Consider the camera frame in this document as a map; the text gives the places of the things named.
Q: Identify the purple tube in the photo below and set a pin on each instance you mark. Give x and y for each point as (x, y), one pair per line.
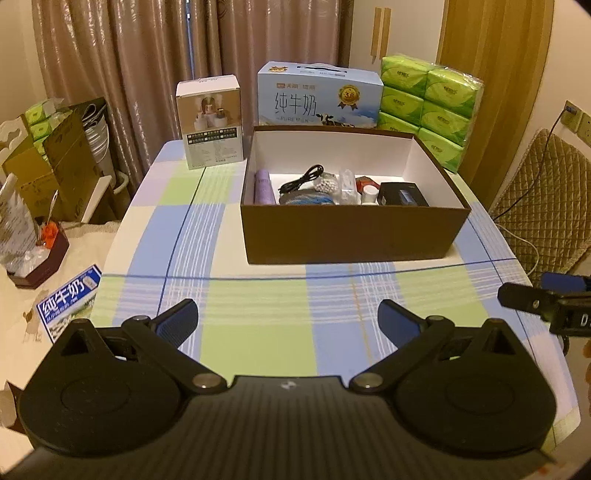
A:
(264, 187)

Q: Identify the clear plastic bag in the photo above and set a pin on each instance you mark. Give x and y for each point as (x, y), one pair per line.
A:
(16, 221)

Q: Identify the white pill bottle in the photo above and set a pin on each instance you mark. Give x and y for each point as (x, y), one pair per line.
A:
(369, 196)

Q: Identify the brown cardboard box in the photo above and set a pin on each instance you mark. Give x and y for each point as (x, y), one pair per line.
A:
(346, 235)

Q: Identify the white rail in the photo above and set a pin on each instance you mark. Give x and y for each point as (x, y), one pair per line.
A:
(117, 182)

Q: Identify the white wall socket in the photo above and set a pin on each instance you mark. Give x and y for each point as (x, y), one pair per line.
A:
(585, 129)
(573, 117)

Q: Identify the dark brown tray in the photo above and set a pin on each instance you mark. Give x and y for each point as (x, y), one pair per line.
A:
(46, 267)

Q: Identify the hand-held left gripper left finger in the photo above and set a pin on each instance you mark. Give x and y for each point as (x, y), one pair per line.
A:
(178, 318)

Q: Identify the chair with quilted cover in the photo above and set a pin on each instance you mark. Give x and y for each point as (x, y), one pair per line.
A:
(554, 194)

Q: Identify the small red object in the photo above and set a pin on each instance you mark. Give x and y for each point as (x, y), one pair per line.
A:
(367, 179)

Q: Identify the flat blue milk carton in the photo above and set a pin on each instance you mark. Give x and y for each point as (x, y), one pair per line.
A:
(69, 295)

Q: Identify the green tissue pack bundle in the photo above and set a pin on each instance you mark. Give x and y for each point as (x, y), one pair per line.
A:
(44, 120)

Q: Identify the black product box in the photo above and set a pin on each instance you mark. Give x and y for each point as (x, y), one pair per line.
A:
(401, 194)

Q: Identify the small orange object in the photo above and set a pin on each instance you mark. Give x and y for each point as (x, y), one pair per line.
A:
(48, 230)

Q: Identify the clear plastic case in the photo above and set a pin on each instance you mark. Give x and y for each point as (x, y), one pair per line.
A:
(348, 189)

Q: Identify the stacked metal pots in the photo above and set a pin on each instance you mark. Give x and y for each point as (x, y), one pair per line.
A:
(99, 138)

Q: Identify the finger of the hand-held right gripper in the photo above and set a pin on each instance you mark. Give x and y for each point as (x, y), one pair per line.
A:
(568, 282)
(521, 297)

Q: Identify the brown curtain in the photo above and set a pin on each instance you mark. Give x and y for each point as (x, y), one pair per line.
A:
(138, 55)

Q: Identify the plain cardboard box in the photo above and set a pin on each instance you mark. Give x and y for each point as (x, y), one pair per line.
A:
(60, 184)

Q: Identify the blue milk gift box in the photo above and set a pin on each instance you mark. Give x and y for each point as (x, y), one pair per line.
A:
(300, 101)

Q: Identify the white product box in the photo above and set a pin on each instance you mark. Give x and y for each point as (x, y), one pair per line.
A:
(210, 115)

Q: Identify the stack of green tissue packs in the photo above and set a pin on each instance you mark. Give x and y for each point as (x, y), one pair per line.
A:
(438, 106)

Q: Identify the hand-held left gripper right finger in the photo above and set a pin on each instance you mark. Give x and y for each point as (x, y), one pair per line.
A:
(397, 319)

